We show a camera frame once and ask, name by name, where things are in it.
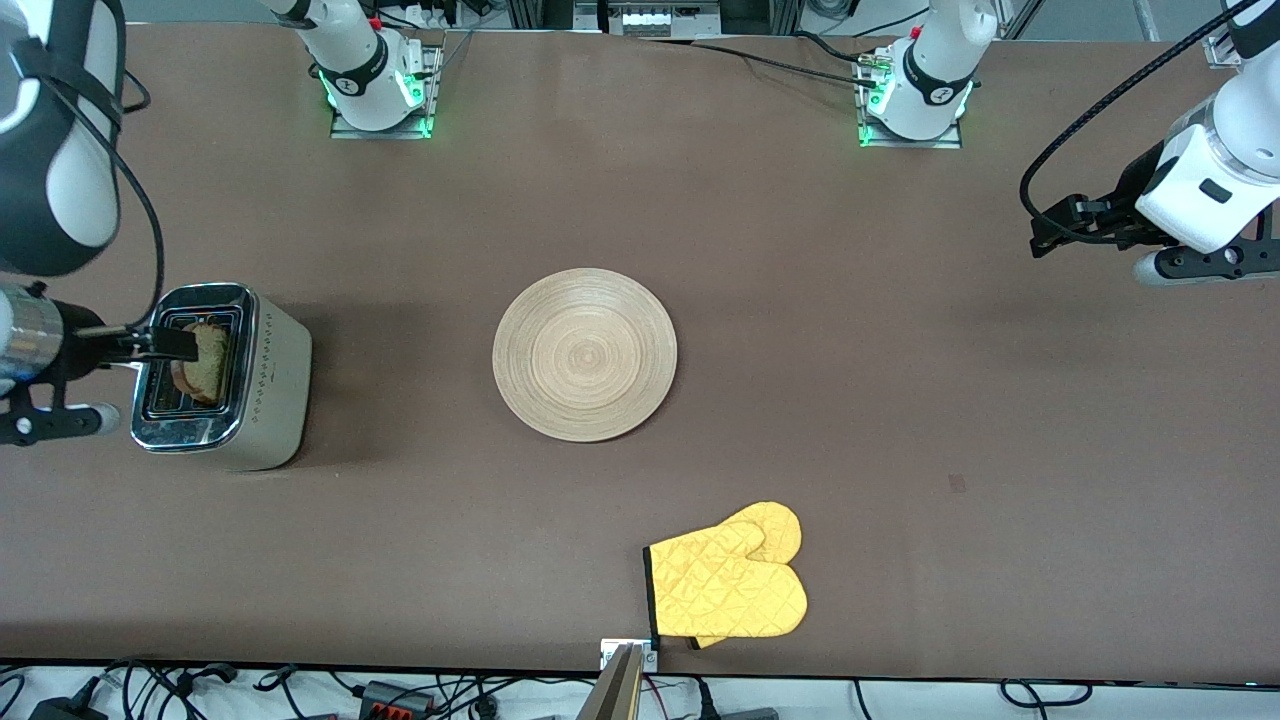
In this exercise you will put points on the round wooden plate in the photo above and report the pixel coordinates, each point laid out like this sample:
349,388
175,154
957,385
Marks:
590,350

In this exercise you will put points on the tan aluminium profile post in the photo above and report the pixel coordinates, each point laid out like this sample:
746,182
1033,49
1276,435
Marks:
615,695

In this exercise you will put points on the yellow quilted oven mitt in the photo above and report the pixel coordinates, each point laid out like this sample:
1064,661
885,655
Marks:
780,530
720,590

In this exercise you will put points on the black power adapter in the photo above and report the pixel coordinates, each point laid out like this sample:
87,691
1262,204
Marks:
65,710

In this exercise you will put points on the metal table bracket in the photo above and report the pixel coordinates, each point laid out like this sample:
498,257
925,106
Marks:
612,652
1220,55

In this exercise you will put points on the black box red terminals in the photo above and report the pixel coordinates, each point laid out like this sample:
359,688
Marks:
395,700

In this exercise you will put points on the brown bread slice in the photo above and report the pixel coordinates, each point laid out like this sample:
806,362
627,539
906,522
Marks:
210,375

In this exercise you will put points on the white power strip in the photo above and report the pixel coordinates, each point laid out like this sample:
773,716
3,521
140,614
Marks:
650,20

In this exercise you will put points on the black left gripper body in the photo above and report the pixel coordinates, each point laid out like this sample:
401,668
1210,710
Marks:
1132,190

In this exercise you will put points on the silver two-slot toaster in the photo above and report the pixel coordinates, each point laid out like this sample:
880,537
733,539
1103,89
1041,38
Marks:
275,390

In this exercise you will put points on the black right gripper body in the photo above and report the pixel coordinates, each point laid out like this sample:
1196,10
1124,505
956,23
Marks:
80,342

